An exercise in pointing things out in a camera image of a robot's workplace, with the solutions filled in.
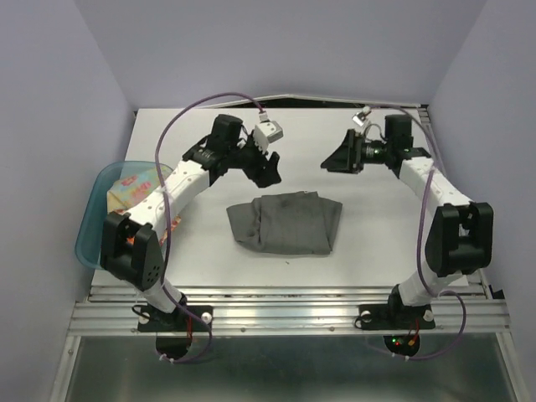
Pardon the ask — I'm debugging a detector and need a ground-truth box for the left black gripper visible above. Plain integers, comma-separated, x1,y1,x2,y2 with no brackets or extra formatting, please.
227,133,282,189

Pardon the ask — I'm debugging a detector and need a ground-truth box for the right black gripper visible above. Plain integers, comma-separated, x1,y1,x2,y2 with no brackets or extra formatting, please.
319,128,392,173

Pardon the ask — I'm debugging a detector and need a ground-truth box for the grey pleated skirt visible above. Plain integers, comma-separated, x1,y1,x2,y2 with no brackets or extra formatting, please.
227,191,343,255

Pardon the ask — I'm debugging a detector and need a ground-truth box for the pastel floral skirt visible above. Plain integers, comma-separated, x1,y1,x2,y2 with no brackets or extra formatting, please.
106,167,159,213

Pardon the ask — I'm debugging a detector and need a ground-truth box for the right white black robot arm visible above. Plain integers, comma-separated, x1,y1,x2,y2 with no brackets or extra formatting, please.
321,107,494,331

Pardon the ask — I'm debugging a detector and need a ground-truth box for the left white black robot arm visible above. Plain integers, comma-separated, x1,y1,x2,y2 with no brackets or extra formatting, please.
100,112,283,330

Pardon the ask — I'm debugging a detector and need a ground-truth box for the orange floral skirt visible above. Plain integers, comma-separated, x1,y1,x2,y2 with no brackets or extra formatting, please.
159,215,182,246

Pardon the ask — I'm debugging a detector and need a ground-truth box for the blue plastic basin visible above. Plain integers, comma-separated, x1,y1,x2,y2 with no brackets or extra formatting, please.
75,161,156,270

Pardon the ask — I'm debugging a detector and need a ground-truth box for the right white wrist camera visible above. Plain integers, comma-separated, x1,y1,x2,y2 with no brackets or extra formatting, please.
352,106,372,127

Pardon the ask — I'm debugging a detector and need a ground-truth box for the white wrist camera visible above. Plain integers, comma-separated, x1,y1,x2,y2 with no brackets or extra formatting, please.
352,106,372,127
252,121,283,153

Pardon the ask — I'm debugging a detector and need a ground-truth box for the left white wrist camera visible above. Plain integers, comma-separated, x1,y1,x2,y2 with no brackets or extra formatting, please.
252,121,283,153

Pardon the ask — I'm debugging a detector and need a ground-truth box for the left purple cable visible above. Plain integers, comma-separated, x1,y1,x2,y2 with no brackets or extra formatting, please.
153,91,269,364

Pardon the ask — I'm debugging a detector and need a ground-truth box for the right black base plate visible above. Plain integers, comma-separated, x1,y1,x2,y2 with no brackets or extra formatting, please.
353,304,436,331

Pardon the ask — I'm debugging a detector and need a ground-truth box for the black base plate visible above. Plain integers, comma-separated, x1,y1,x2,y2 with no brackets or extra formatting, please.
131,304,212,332
353,304,436,331

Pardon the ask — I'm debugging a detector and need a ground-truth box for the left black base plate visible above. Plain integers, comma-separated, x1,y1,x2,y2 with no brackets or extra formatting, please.
131,304,212,332

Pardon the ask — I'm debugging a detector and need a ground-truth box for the aluminium frame rail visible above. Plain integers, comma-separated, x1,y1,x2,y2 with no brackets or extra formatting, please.
68,285,511,337

